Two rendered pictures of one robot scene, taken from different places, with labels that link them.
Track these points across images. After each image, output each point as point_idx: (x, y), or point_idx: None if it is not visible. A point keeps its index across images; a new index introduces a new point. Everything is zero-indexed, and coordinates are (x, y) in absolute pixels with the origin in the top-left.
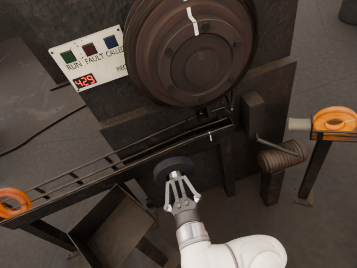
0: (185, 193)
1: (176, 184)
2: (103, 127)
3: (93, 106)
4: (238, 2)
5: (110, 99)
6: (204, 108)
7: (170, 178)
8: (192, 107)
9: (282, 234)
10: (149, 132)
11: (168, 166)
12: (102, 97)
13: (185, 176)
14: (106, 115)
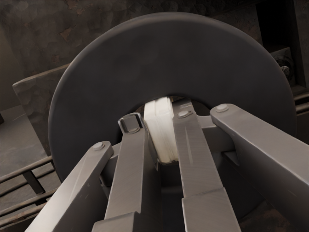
0: (226, 195)
1: (182, 224)
2: (24, 80)
3: (12, 30)
4: None
5: (51, 11)
6: (289, 57)
7: (125, 121)
8: None
9: None
10: (138, 111)
11: (118, 34)
12: (33, 3)
13: (231, 106)
14: (42, 58)
